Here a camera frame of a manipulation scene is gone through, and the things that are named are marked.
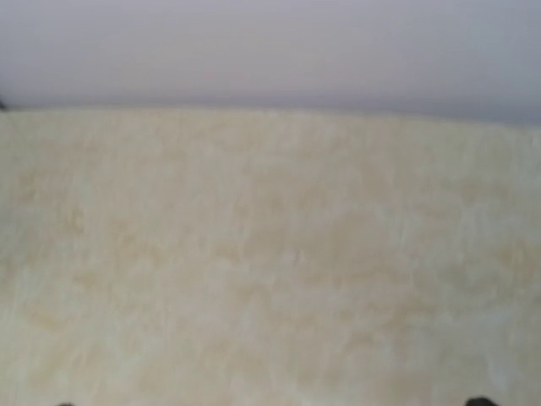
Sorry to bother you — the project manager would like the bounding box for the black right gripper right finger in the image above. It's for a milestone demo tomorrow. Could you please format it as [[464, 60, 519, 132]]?
[[464, 397, 497, 406]]

